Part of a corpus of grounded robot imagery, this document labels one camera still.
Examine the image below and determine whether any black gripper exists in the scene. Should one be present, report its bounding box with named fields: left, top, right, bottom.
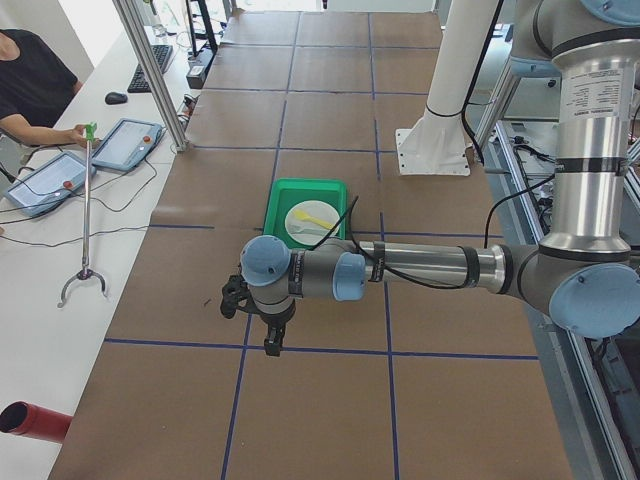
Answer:
left=260, top=302, right=295, bottom=356

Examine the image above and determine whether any yellow plastic spoon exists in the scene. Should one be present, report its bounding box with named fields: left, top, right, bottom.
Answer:
left=293, top=209, right=334, bottom=230

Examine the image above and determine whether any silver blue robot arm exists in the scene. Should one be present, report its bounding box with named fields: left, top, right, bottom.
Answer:
left=240, top=1, right=639, bottom=356

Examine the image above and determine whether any white plastic fork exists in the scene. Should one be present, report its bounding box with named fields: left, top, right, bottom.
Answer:
left=287, top=225, right=328, bottom=236

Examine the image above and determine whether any white round plate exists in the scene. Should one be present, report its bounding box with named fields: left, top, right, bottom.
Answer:
left=284, top=200, right=340, bottom=246

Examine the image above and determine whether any green plastic tray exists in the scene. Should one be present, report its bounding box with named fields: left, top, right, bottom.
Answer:
left=263, top=178, right=348, bottom=248

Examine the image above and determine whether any far blue teach pendant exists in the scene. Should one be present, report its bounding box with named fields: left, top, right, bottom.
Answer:
left=92, top=118, right=163, bottom=172

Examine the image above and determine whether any blue teach pendant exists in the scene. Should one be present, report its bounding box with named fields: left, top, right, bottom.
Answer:
left=92, top=118, right=163, bottom=172
left=3, top=151, right=86, bottom=217

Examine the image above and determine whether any red cylinder tube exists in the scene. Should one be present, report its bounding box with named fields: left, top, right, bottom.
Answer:
left=1, top=401, right=73, bottom=444

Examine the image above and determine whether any near blue teach pendant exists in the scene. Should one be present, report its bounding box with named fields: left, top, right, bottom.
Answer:
left=3, top=151, right=86, bottom=217

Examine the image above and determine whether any black power strip box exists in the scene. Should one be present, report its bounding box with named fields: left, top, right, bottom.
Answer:
left=186, top=49, right=214, bottom=90

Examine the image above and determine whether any metal reacher grabber tool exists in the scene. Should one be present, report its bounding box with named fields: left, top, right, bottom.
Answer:
left=57, top=122, right=107, bottom=308

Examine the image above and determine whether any black computer mouse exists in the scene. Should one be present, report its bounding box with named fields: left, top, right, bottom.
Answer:
left=104, top=92, right=128, bottom=105

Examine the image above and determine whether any black keyboard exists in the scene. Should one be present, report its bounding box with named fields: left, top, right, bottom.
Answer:
left=126, top=44, right=174, bottom=94

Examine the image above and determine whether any person in black shirt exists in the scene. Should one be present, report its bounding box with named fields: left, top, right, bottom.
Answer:
left=1, top=29, right=87, bottom=147

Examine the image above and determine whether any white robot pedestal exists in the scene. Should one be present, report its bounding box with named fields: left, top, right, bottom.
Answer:
left=396, top=0, right=502, bottom=176

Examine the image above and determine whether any aluminium frame rail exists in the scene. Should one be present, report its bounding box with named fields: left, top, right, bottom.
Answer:
left=484, top=120, right=639, bottom=479

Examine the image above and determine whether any aluminium frame post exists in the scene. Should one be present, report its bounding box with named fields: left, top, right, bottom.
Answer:
left=113, top=0, right=188, bottom=153

